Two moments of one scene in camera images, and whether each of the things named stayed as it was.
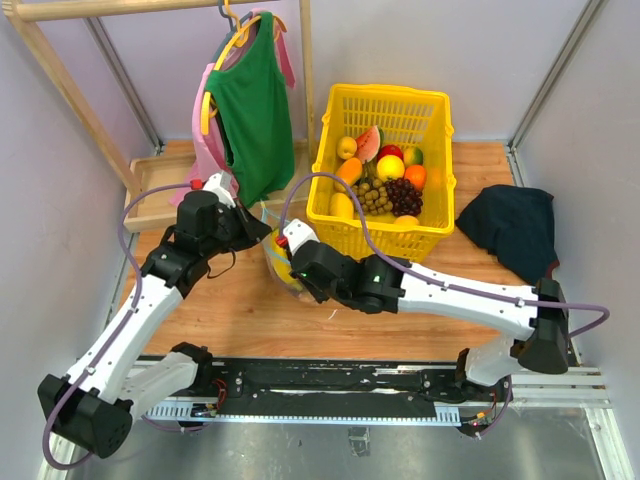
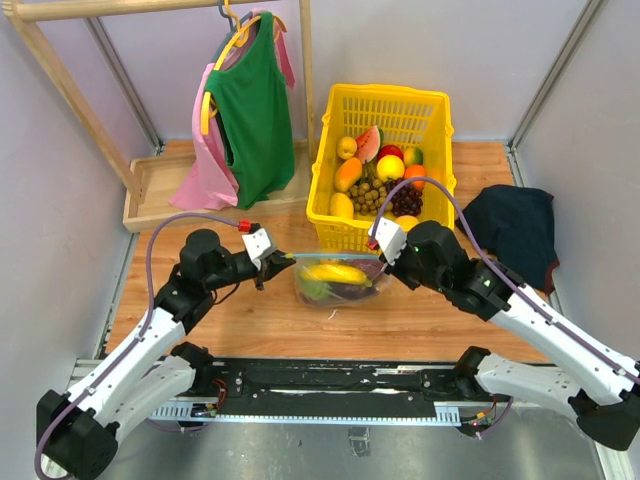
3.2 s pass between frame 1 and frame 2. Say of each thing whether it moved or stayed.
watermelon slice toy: stayed
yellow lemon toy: stayed
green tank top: stayed
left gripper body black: moved
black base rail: stayed
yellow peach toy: stayed
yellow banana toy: moved
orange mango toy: stayed
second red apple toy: stayed
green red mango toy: stayed
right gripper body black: moved
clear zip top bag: moved
